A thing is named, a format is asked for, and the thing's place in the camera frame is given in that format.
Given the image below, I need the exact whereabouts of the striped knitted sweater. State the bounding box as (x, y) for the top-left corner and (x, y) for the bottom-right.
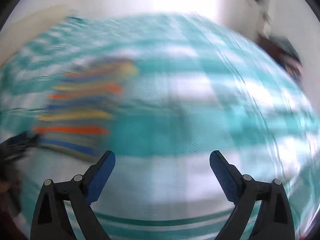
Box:
(33, 57), (138, 161)

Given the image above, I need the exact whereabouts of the beige headboard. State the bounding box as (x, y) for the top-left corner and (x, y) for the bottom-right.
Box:
(1, 4), (70, 65)

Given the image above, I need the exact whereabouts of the teal checked bedspread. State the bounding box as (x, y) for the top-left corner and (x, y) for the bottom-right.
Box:
(1, 14), (319, 239)

